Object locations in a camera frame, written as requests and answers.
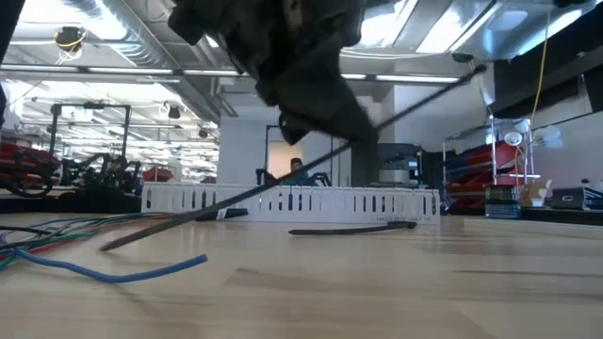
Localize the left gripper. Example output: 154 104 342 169
167 0 381 146

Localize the white slotted cable raceway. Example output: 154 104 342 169
140 182 442 225

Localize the multicoloured wire harness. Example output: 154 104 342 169
0 206 251 284

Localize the person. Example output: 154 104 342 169
281 156 311 186

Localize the grey machine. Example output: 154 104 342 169
378 142 424 187

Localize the long ceiling light strip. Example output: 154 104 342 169
0 64 472 87

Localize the red storage bin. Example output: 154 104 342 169
451 140 519 170
445 171 496 197
0 140 62 185

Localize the cardboard box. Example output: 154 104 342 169
517 178 553 208

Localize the black round ceiling fixture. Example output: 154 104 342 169
53 25 87 54

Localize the black case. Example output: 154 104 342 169
550 186 595 211

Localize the silver ventilation duct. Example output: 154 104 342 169
60 0 236 124

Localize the metal wire shelf rack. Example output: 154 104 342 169
441 116 538 214

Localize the black gantry frame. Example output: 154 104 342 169
48 101 133 164

